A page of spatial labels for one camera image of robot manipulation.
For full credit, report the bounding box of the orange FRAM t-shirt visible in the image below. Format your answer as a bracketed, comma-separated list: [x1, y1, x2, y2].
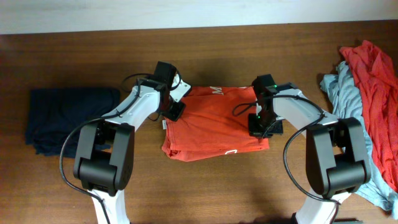
[162, 86, 269, 162]

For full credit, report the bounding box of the right black cable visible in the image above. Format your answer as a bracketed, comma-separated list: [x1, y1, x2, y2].
[231, 95, 341, 224]

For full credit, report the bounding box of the left black cable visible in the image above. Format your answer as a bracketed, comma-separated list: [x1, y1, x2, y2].
[59, 70, 183, 224]

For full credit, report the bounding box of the light blue grey shirt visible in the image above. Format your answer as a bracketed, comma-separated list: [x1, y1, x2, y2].
[320, 60, 398, 218]

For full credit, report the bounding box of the red mesh shirt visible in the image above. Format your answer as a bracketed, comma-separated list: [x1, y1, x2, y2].
[340, 40, 397, 192]

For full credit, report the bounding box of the dark navy folded shirt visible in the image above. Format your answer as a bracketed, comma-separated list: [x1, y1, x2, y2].
[25, 87, 121, 156]

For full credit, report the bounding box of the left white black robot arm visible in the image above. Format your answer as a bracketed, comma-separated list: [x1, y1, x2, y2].
[73, 62, 192, 223]

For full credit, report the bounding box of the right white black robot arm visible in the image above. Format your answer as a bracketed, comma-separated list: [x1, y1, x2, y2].
[248, 75, 371, 223]

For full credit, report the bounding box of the black cable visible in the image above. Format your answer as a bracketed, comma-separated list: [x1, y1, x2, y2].
[59, 70, 183, 224]
[231, 95, 341, 224]

